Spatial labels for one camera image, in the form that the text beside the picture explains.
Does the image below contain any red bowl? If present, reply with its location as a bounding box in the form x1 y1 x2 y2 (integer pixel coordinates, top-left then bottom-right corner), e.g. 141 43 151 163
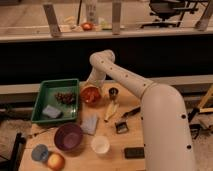
80 86 101 106

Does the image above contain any purple bowl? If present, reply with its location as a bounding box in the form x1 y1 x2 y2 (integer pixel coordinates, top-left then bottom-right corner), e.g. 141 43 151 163
54 123 83 152

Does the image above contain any grey sponge in tray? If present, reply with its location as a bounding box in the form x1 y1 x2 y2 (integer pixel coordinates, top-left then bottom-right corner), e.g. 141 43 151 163
42 105 62 119

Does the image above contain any red yellow apple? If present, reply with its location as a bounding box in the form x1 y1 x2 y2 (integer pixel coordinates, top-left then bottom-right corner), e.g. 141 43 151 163
47 153 65 171

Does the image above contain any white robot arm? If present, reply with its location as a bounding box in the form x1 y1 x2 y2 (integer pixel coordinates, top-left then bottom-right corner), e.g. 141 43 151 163
87 50 197 171

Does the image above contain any white plastic cup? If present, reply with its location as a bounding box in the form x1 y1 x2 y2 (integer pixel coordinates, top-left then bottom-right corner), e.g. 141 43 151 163
91 136 110 155

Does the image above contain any green plastic tray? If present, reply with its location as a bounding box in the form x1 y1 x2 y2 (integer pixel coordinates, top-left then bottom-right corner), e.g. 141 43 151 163
31 78 79 124

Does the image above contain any bunch of dark grapes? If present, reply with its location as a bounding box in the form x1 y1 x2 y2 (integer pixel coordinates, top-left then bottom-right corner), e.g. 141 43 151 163
55 92 75 105

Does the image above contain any red fruit on floor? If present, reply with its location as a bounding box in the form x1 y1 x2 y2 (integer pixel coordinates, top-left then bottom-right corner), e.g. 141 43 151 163
81 22 94 31

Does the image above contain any small metal cup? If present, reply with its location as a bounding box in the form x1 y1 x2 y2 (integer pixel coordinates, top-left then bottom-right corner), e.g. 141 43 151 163
109 87 119 100

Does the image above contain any blue round lid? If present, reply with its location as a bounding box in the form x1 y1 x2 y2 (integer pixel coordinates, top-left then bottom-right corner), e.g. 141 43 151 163
31 144 49 162

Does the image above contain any grey folded cloth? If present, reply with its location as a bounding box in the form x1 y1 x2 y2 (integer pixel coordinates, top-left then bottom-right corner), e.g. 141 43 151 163
81 115 98 135

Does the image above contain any dark handled utensil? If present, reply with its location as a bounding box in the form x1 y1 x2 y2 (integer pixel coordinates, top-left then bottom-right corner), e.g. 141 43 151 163
122 107 140 118

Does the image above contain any black office chair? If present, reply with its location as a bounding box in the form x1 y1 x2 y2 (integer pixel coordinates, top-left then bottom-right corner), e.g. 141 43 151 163
141 0 198 28

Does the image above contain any black rectangular block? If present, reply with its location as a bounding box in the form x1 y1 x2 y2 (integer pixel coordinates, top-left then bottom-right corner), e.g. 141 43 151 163
124 147 145 159

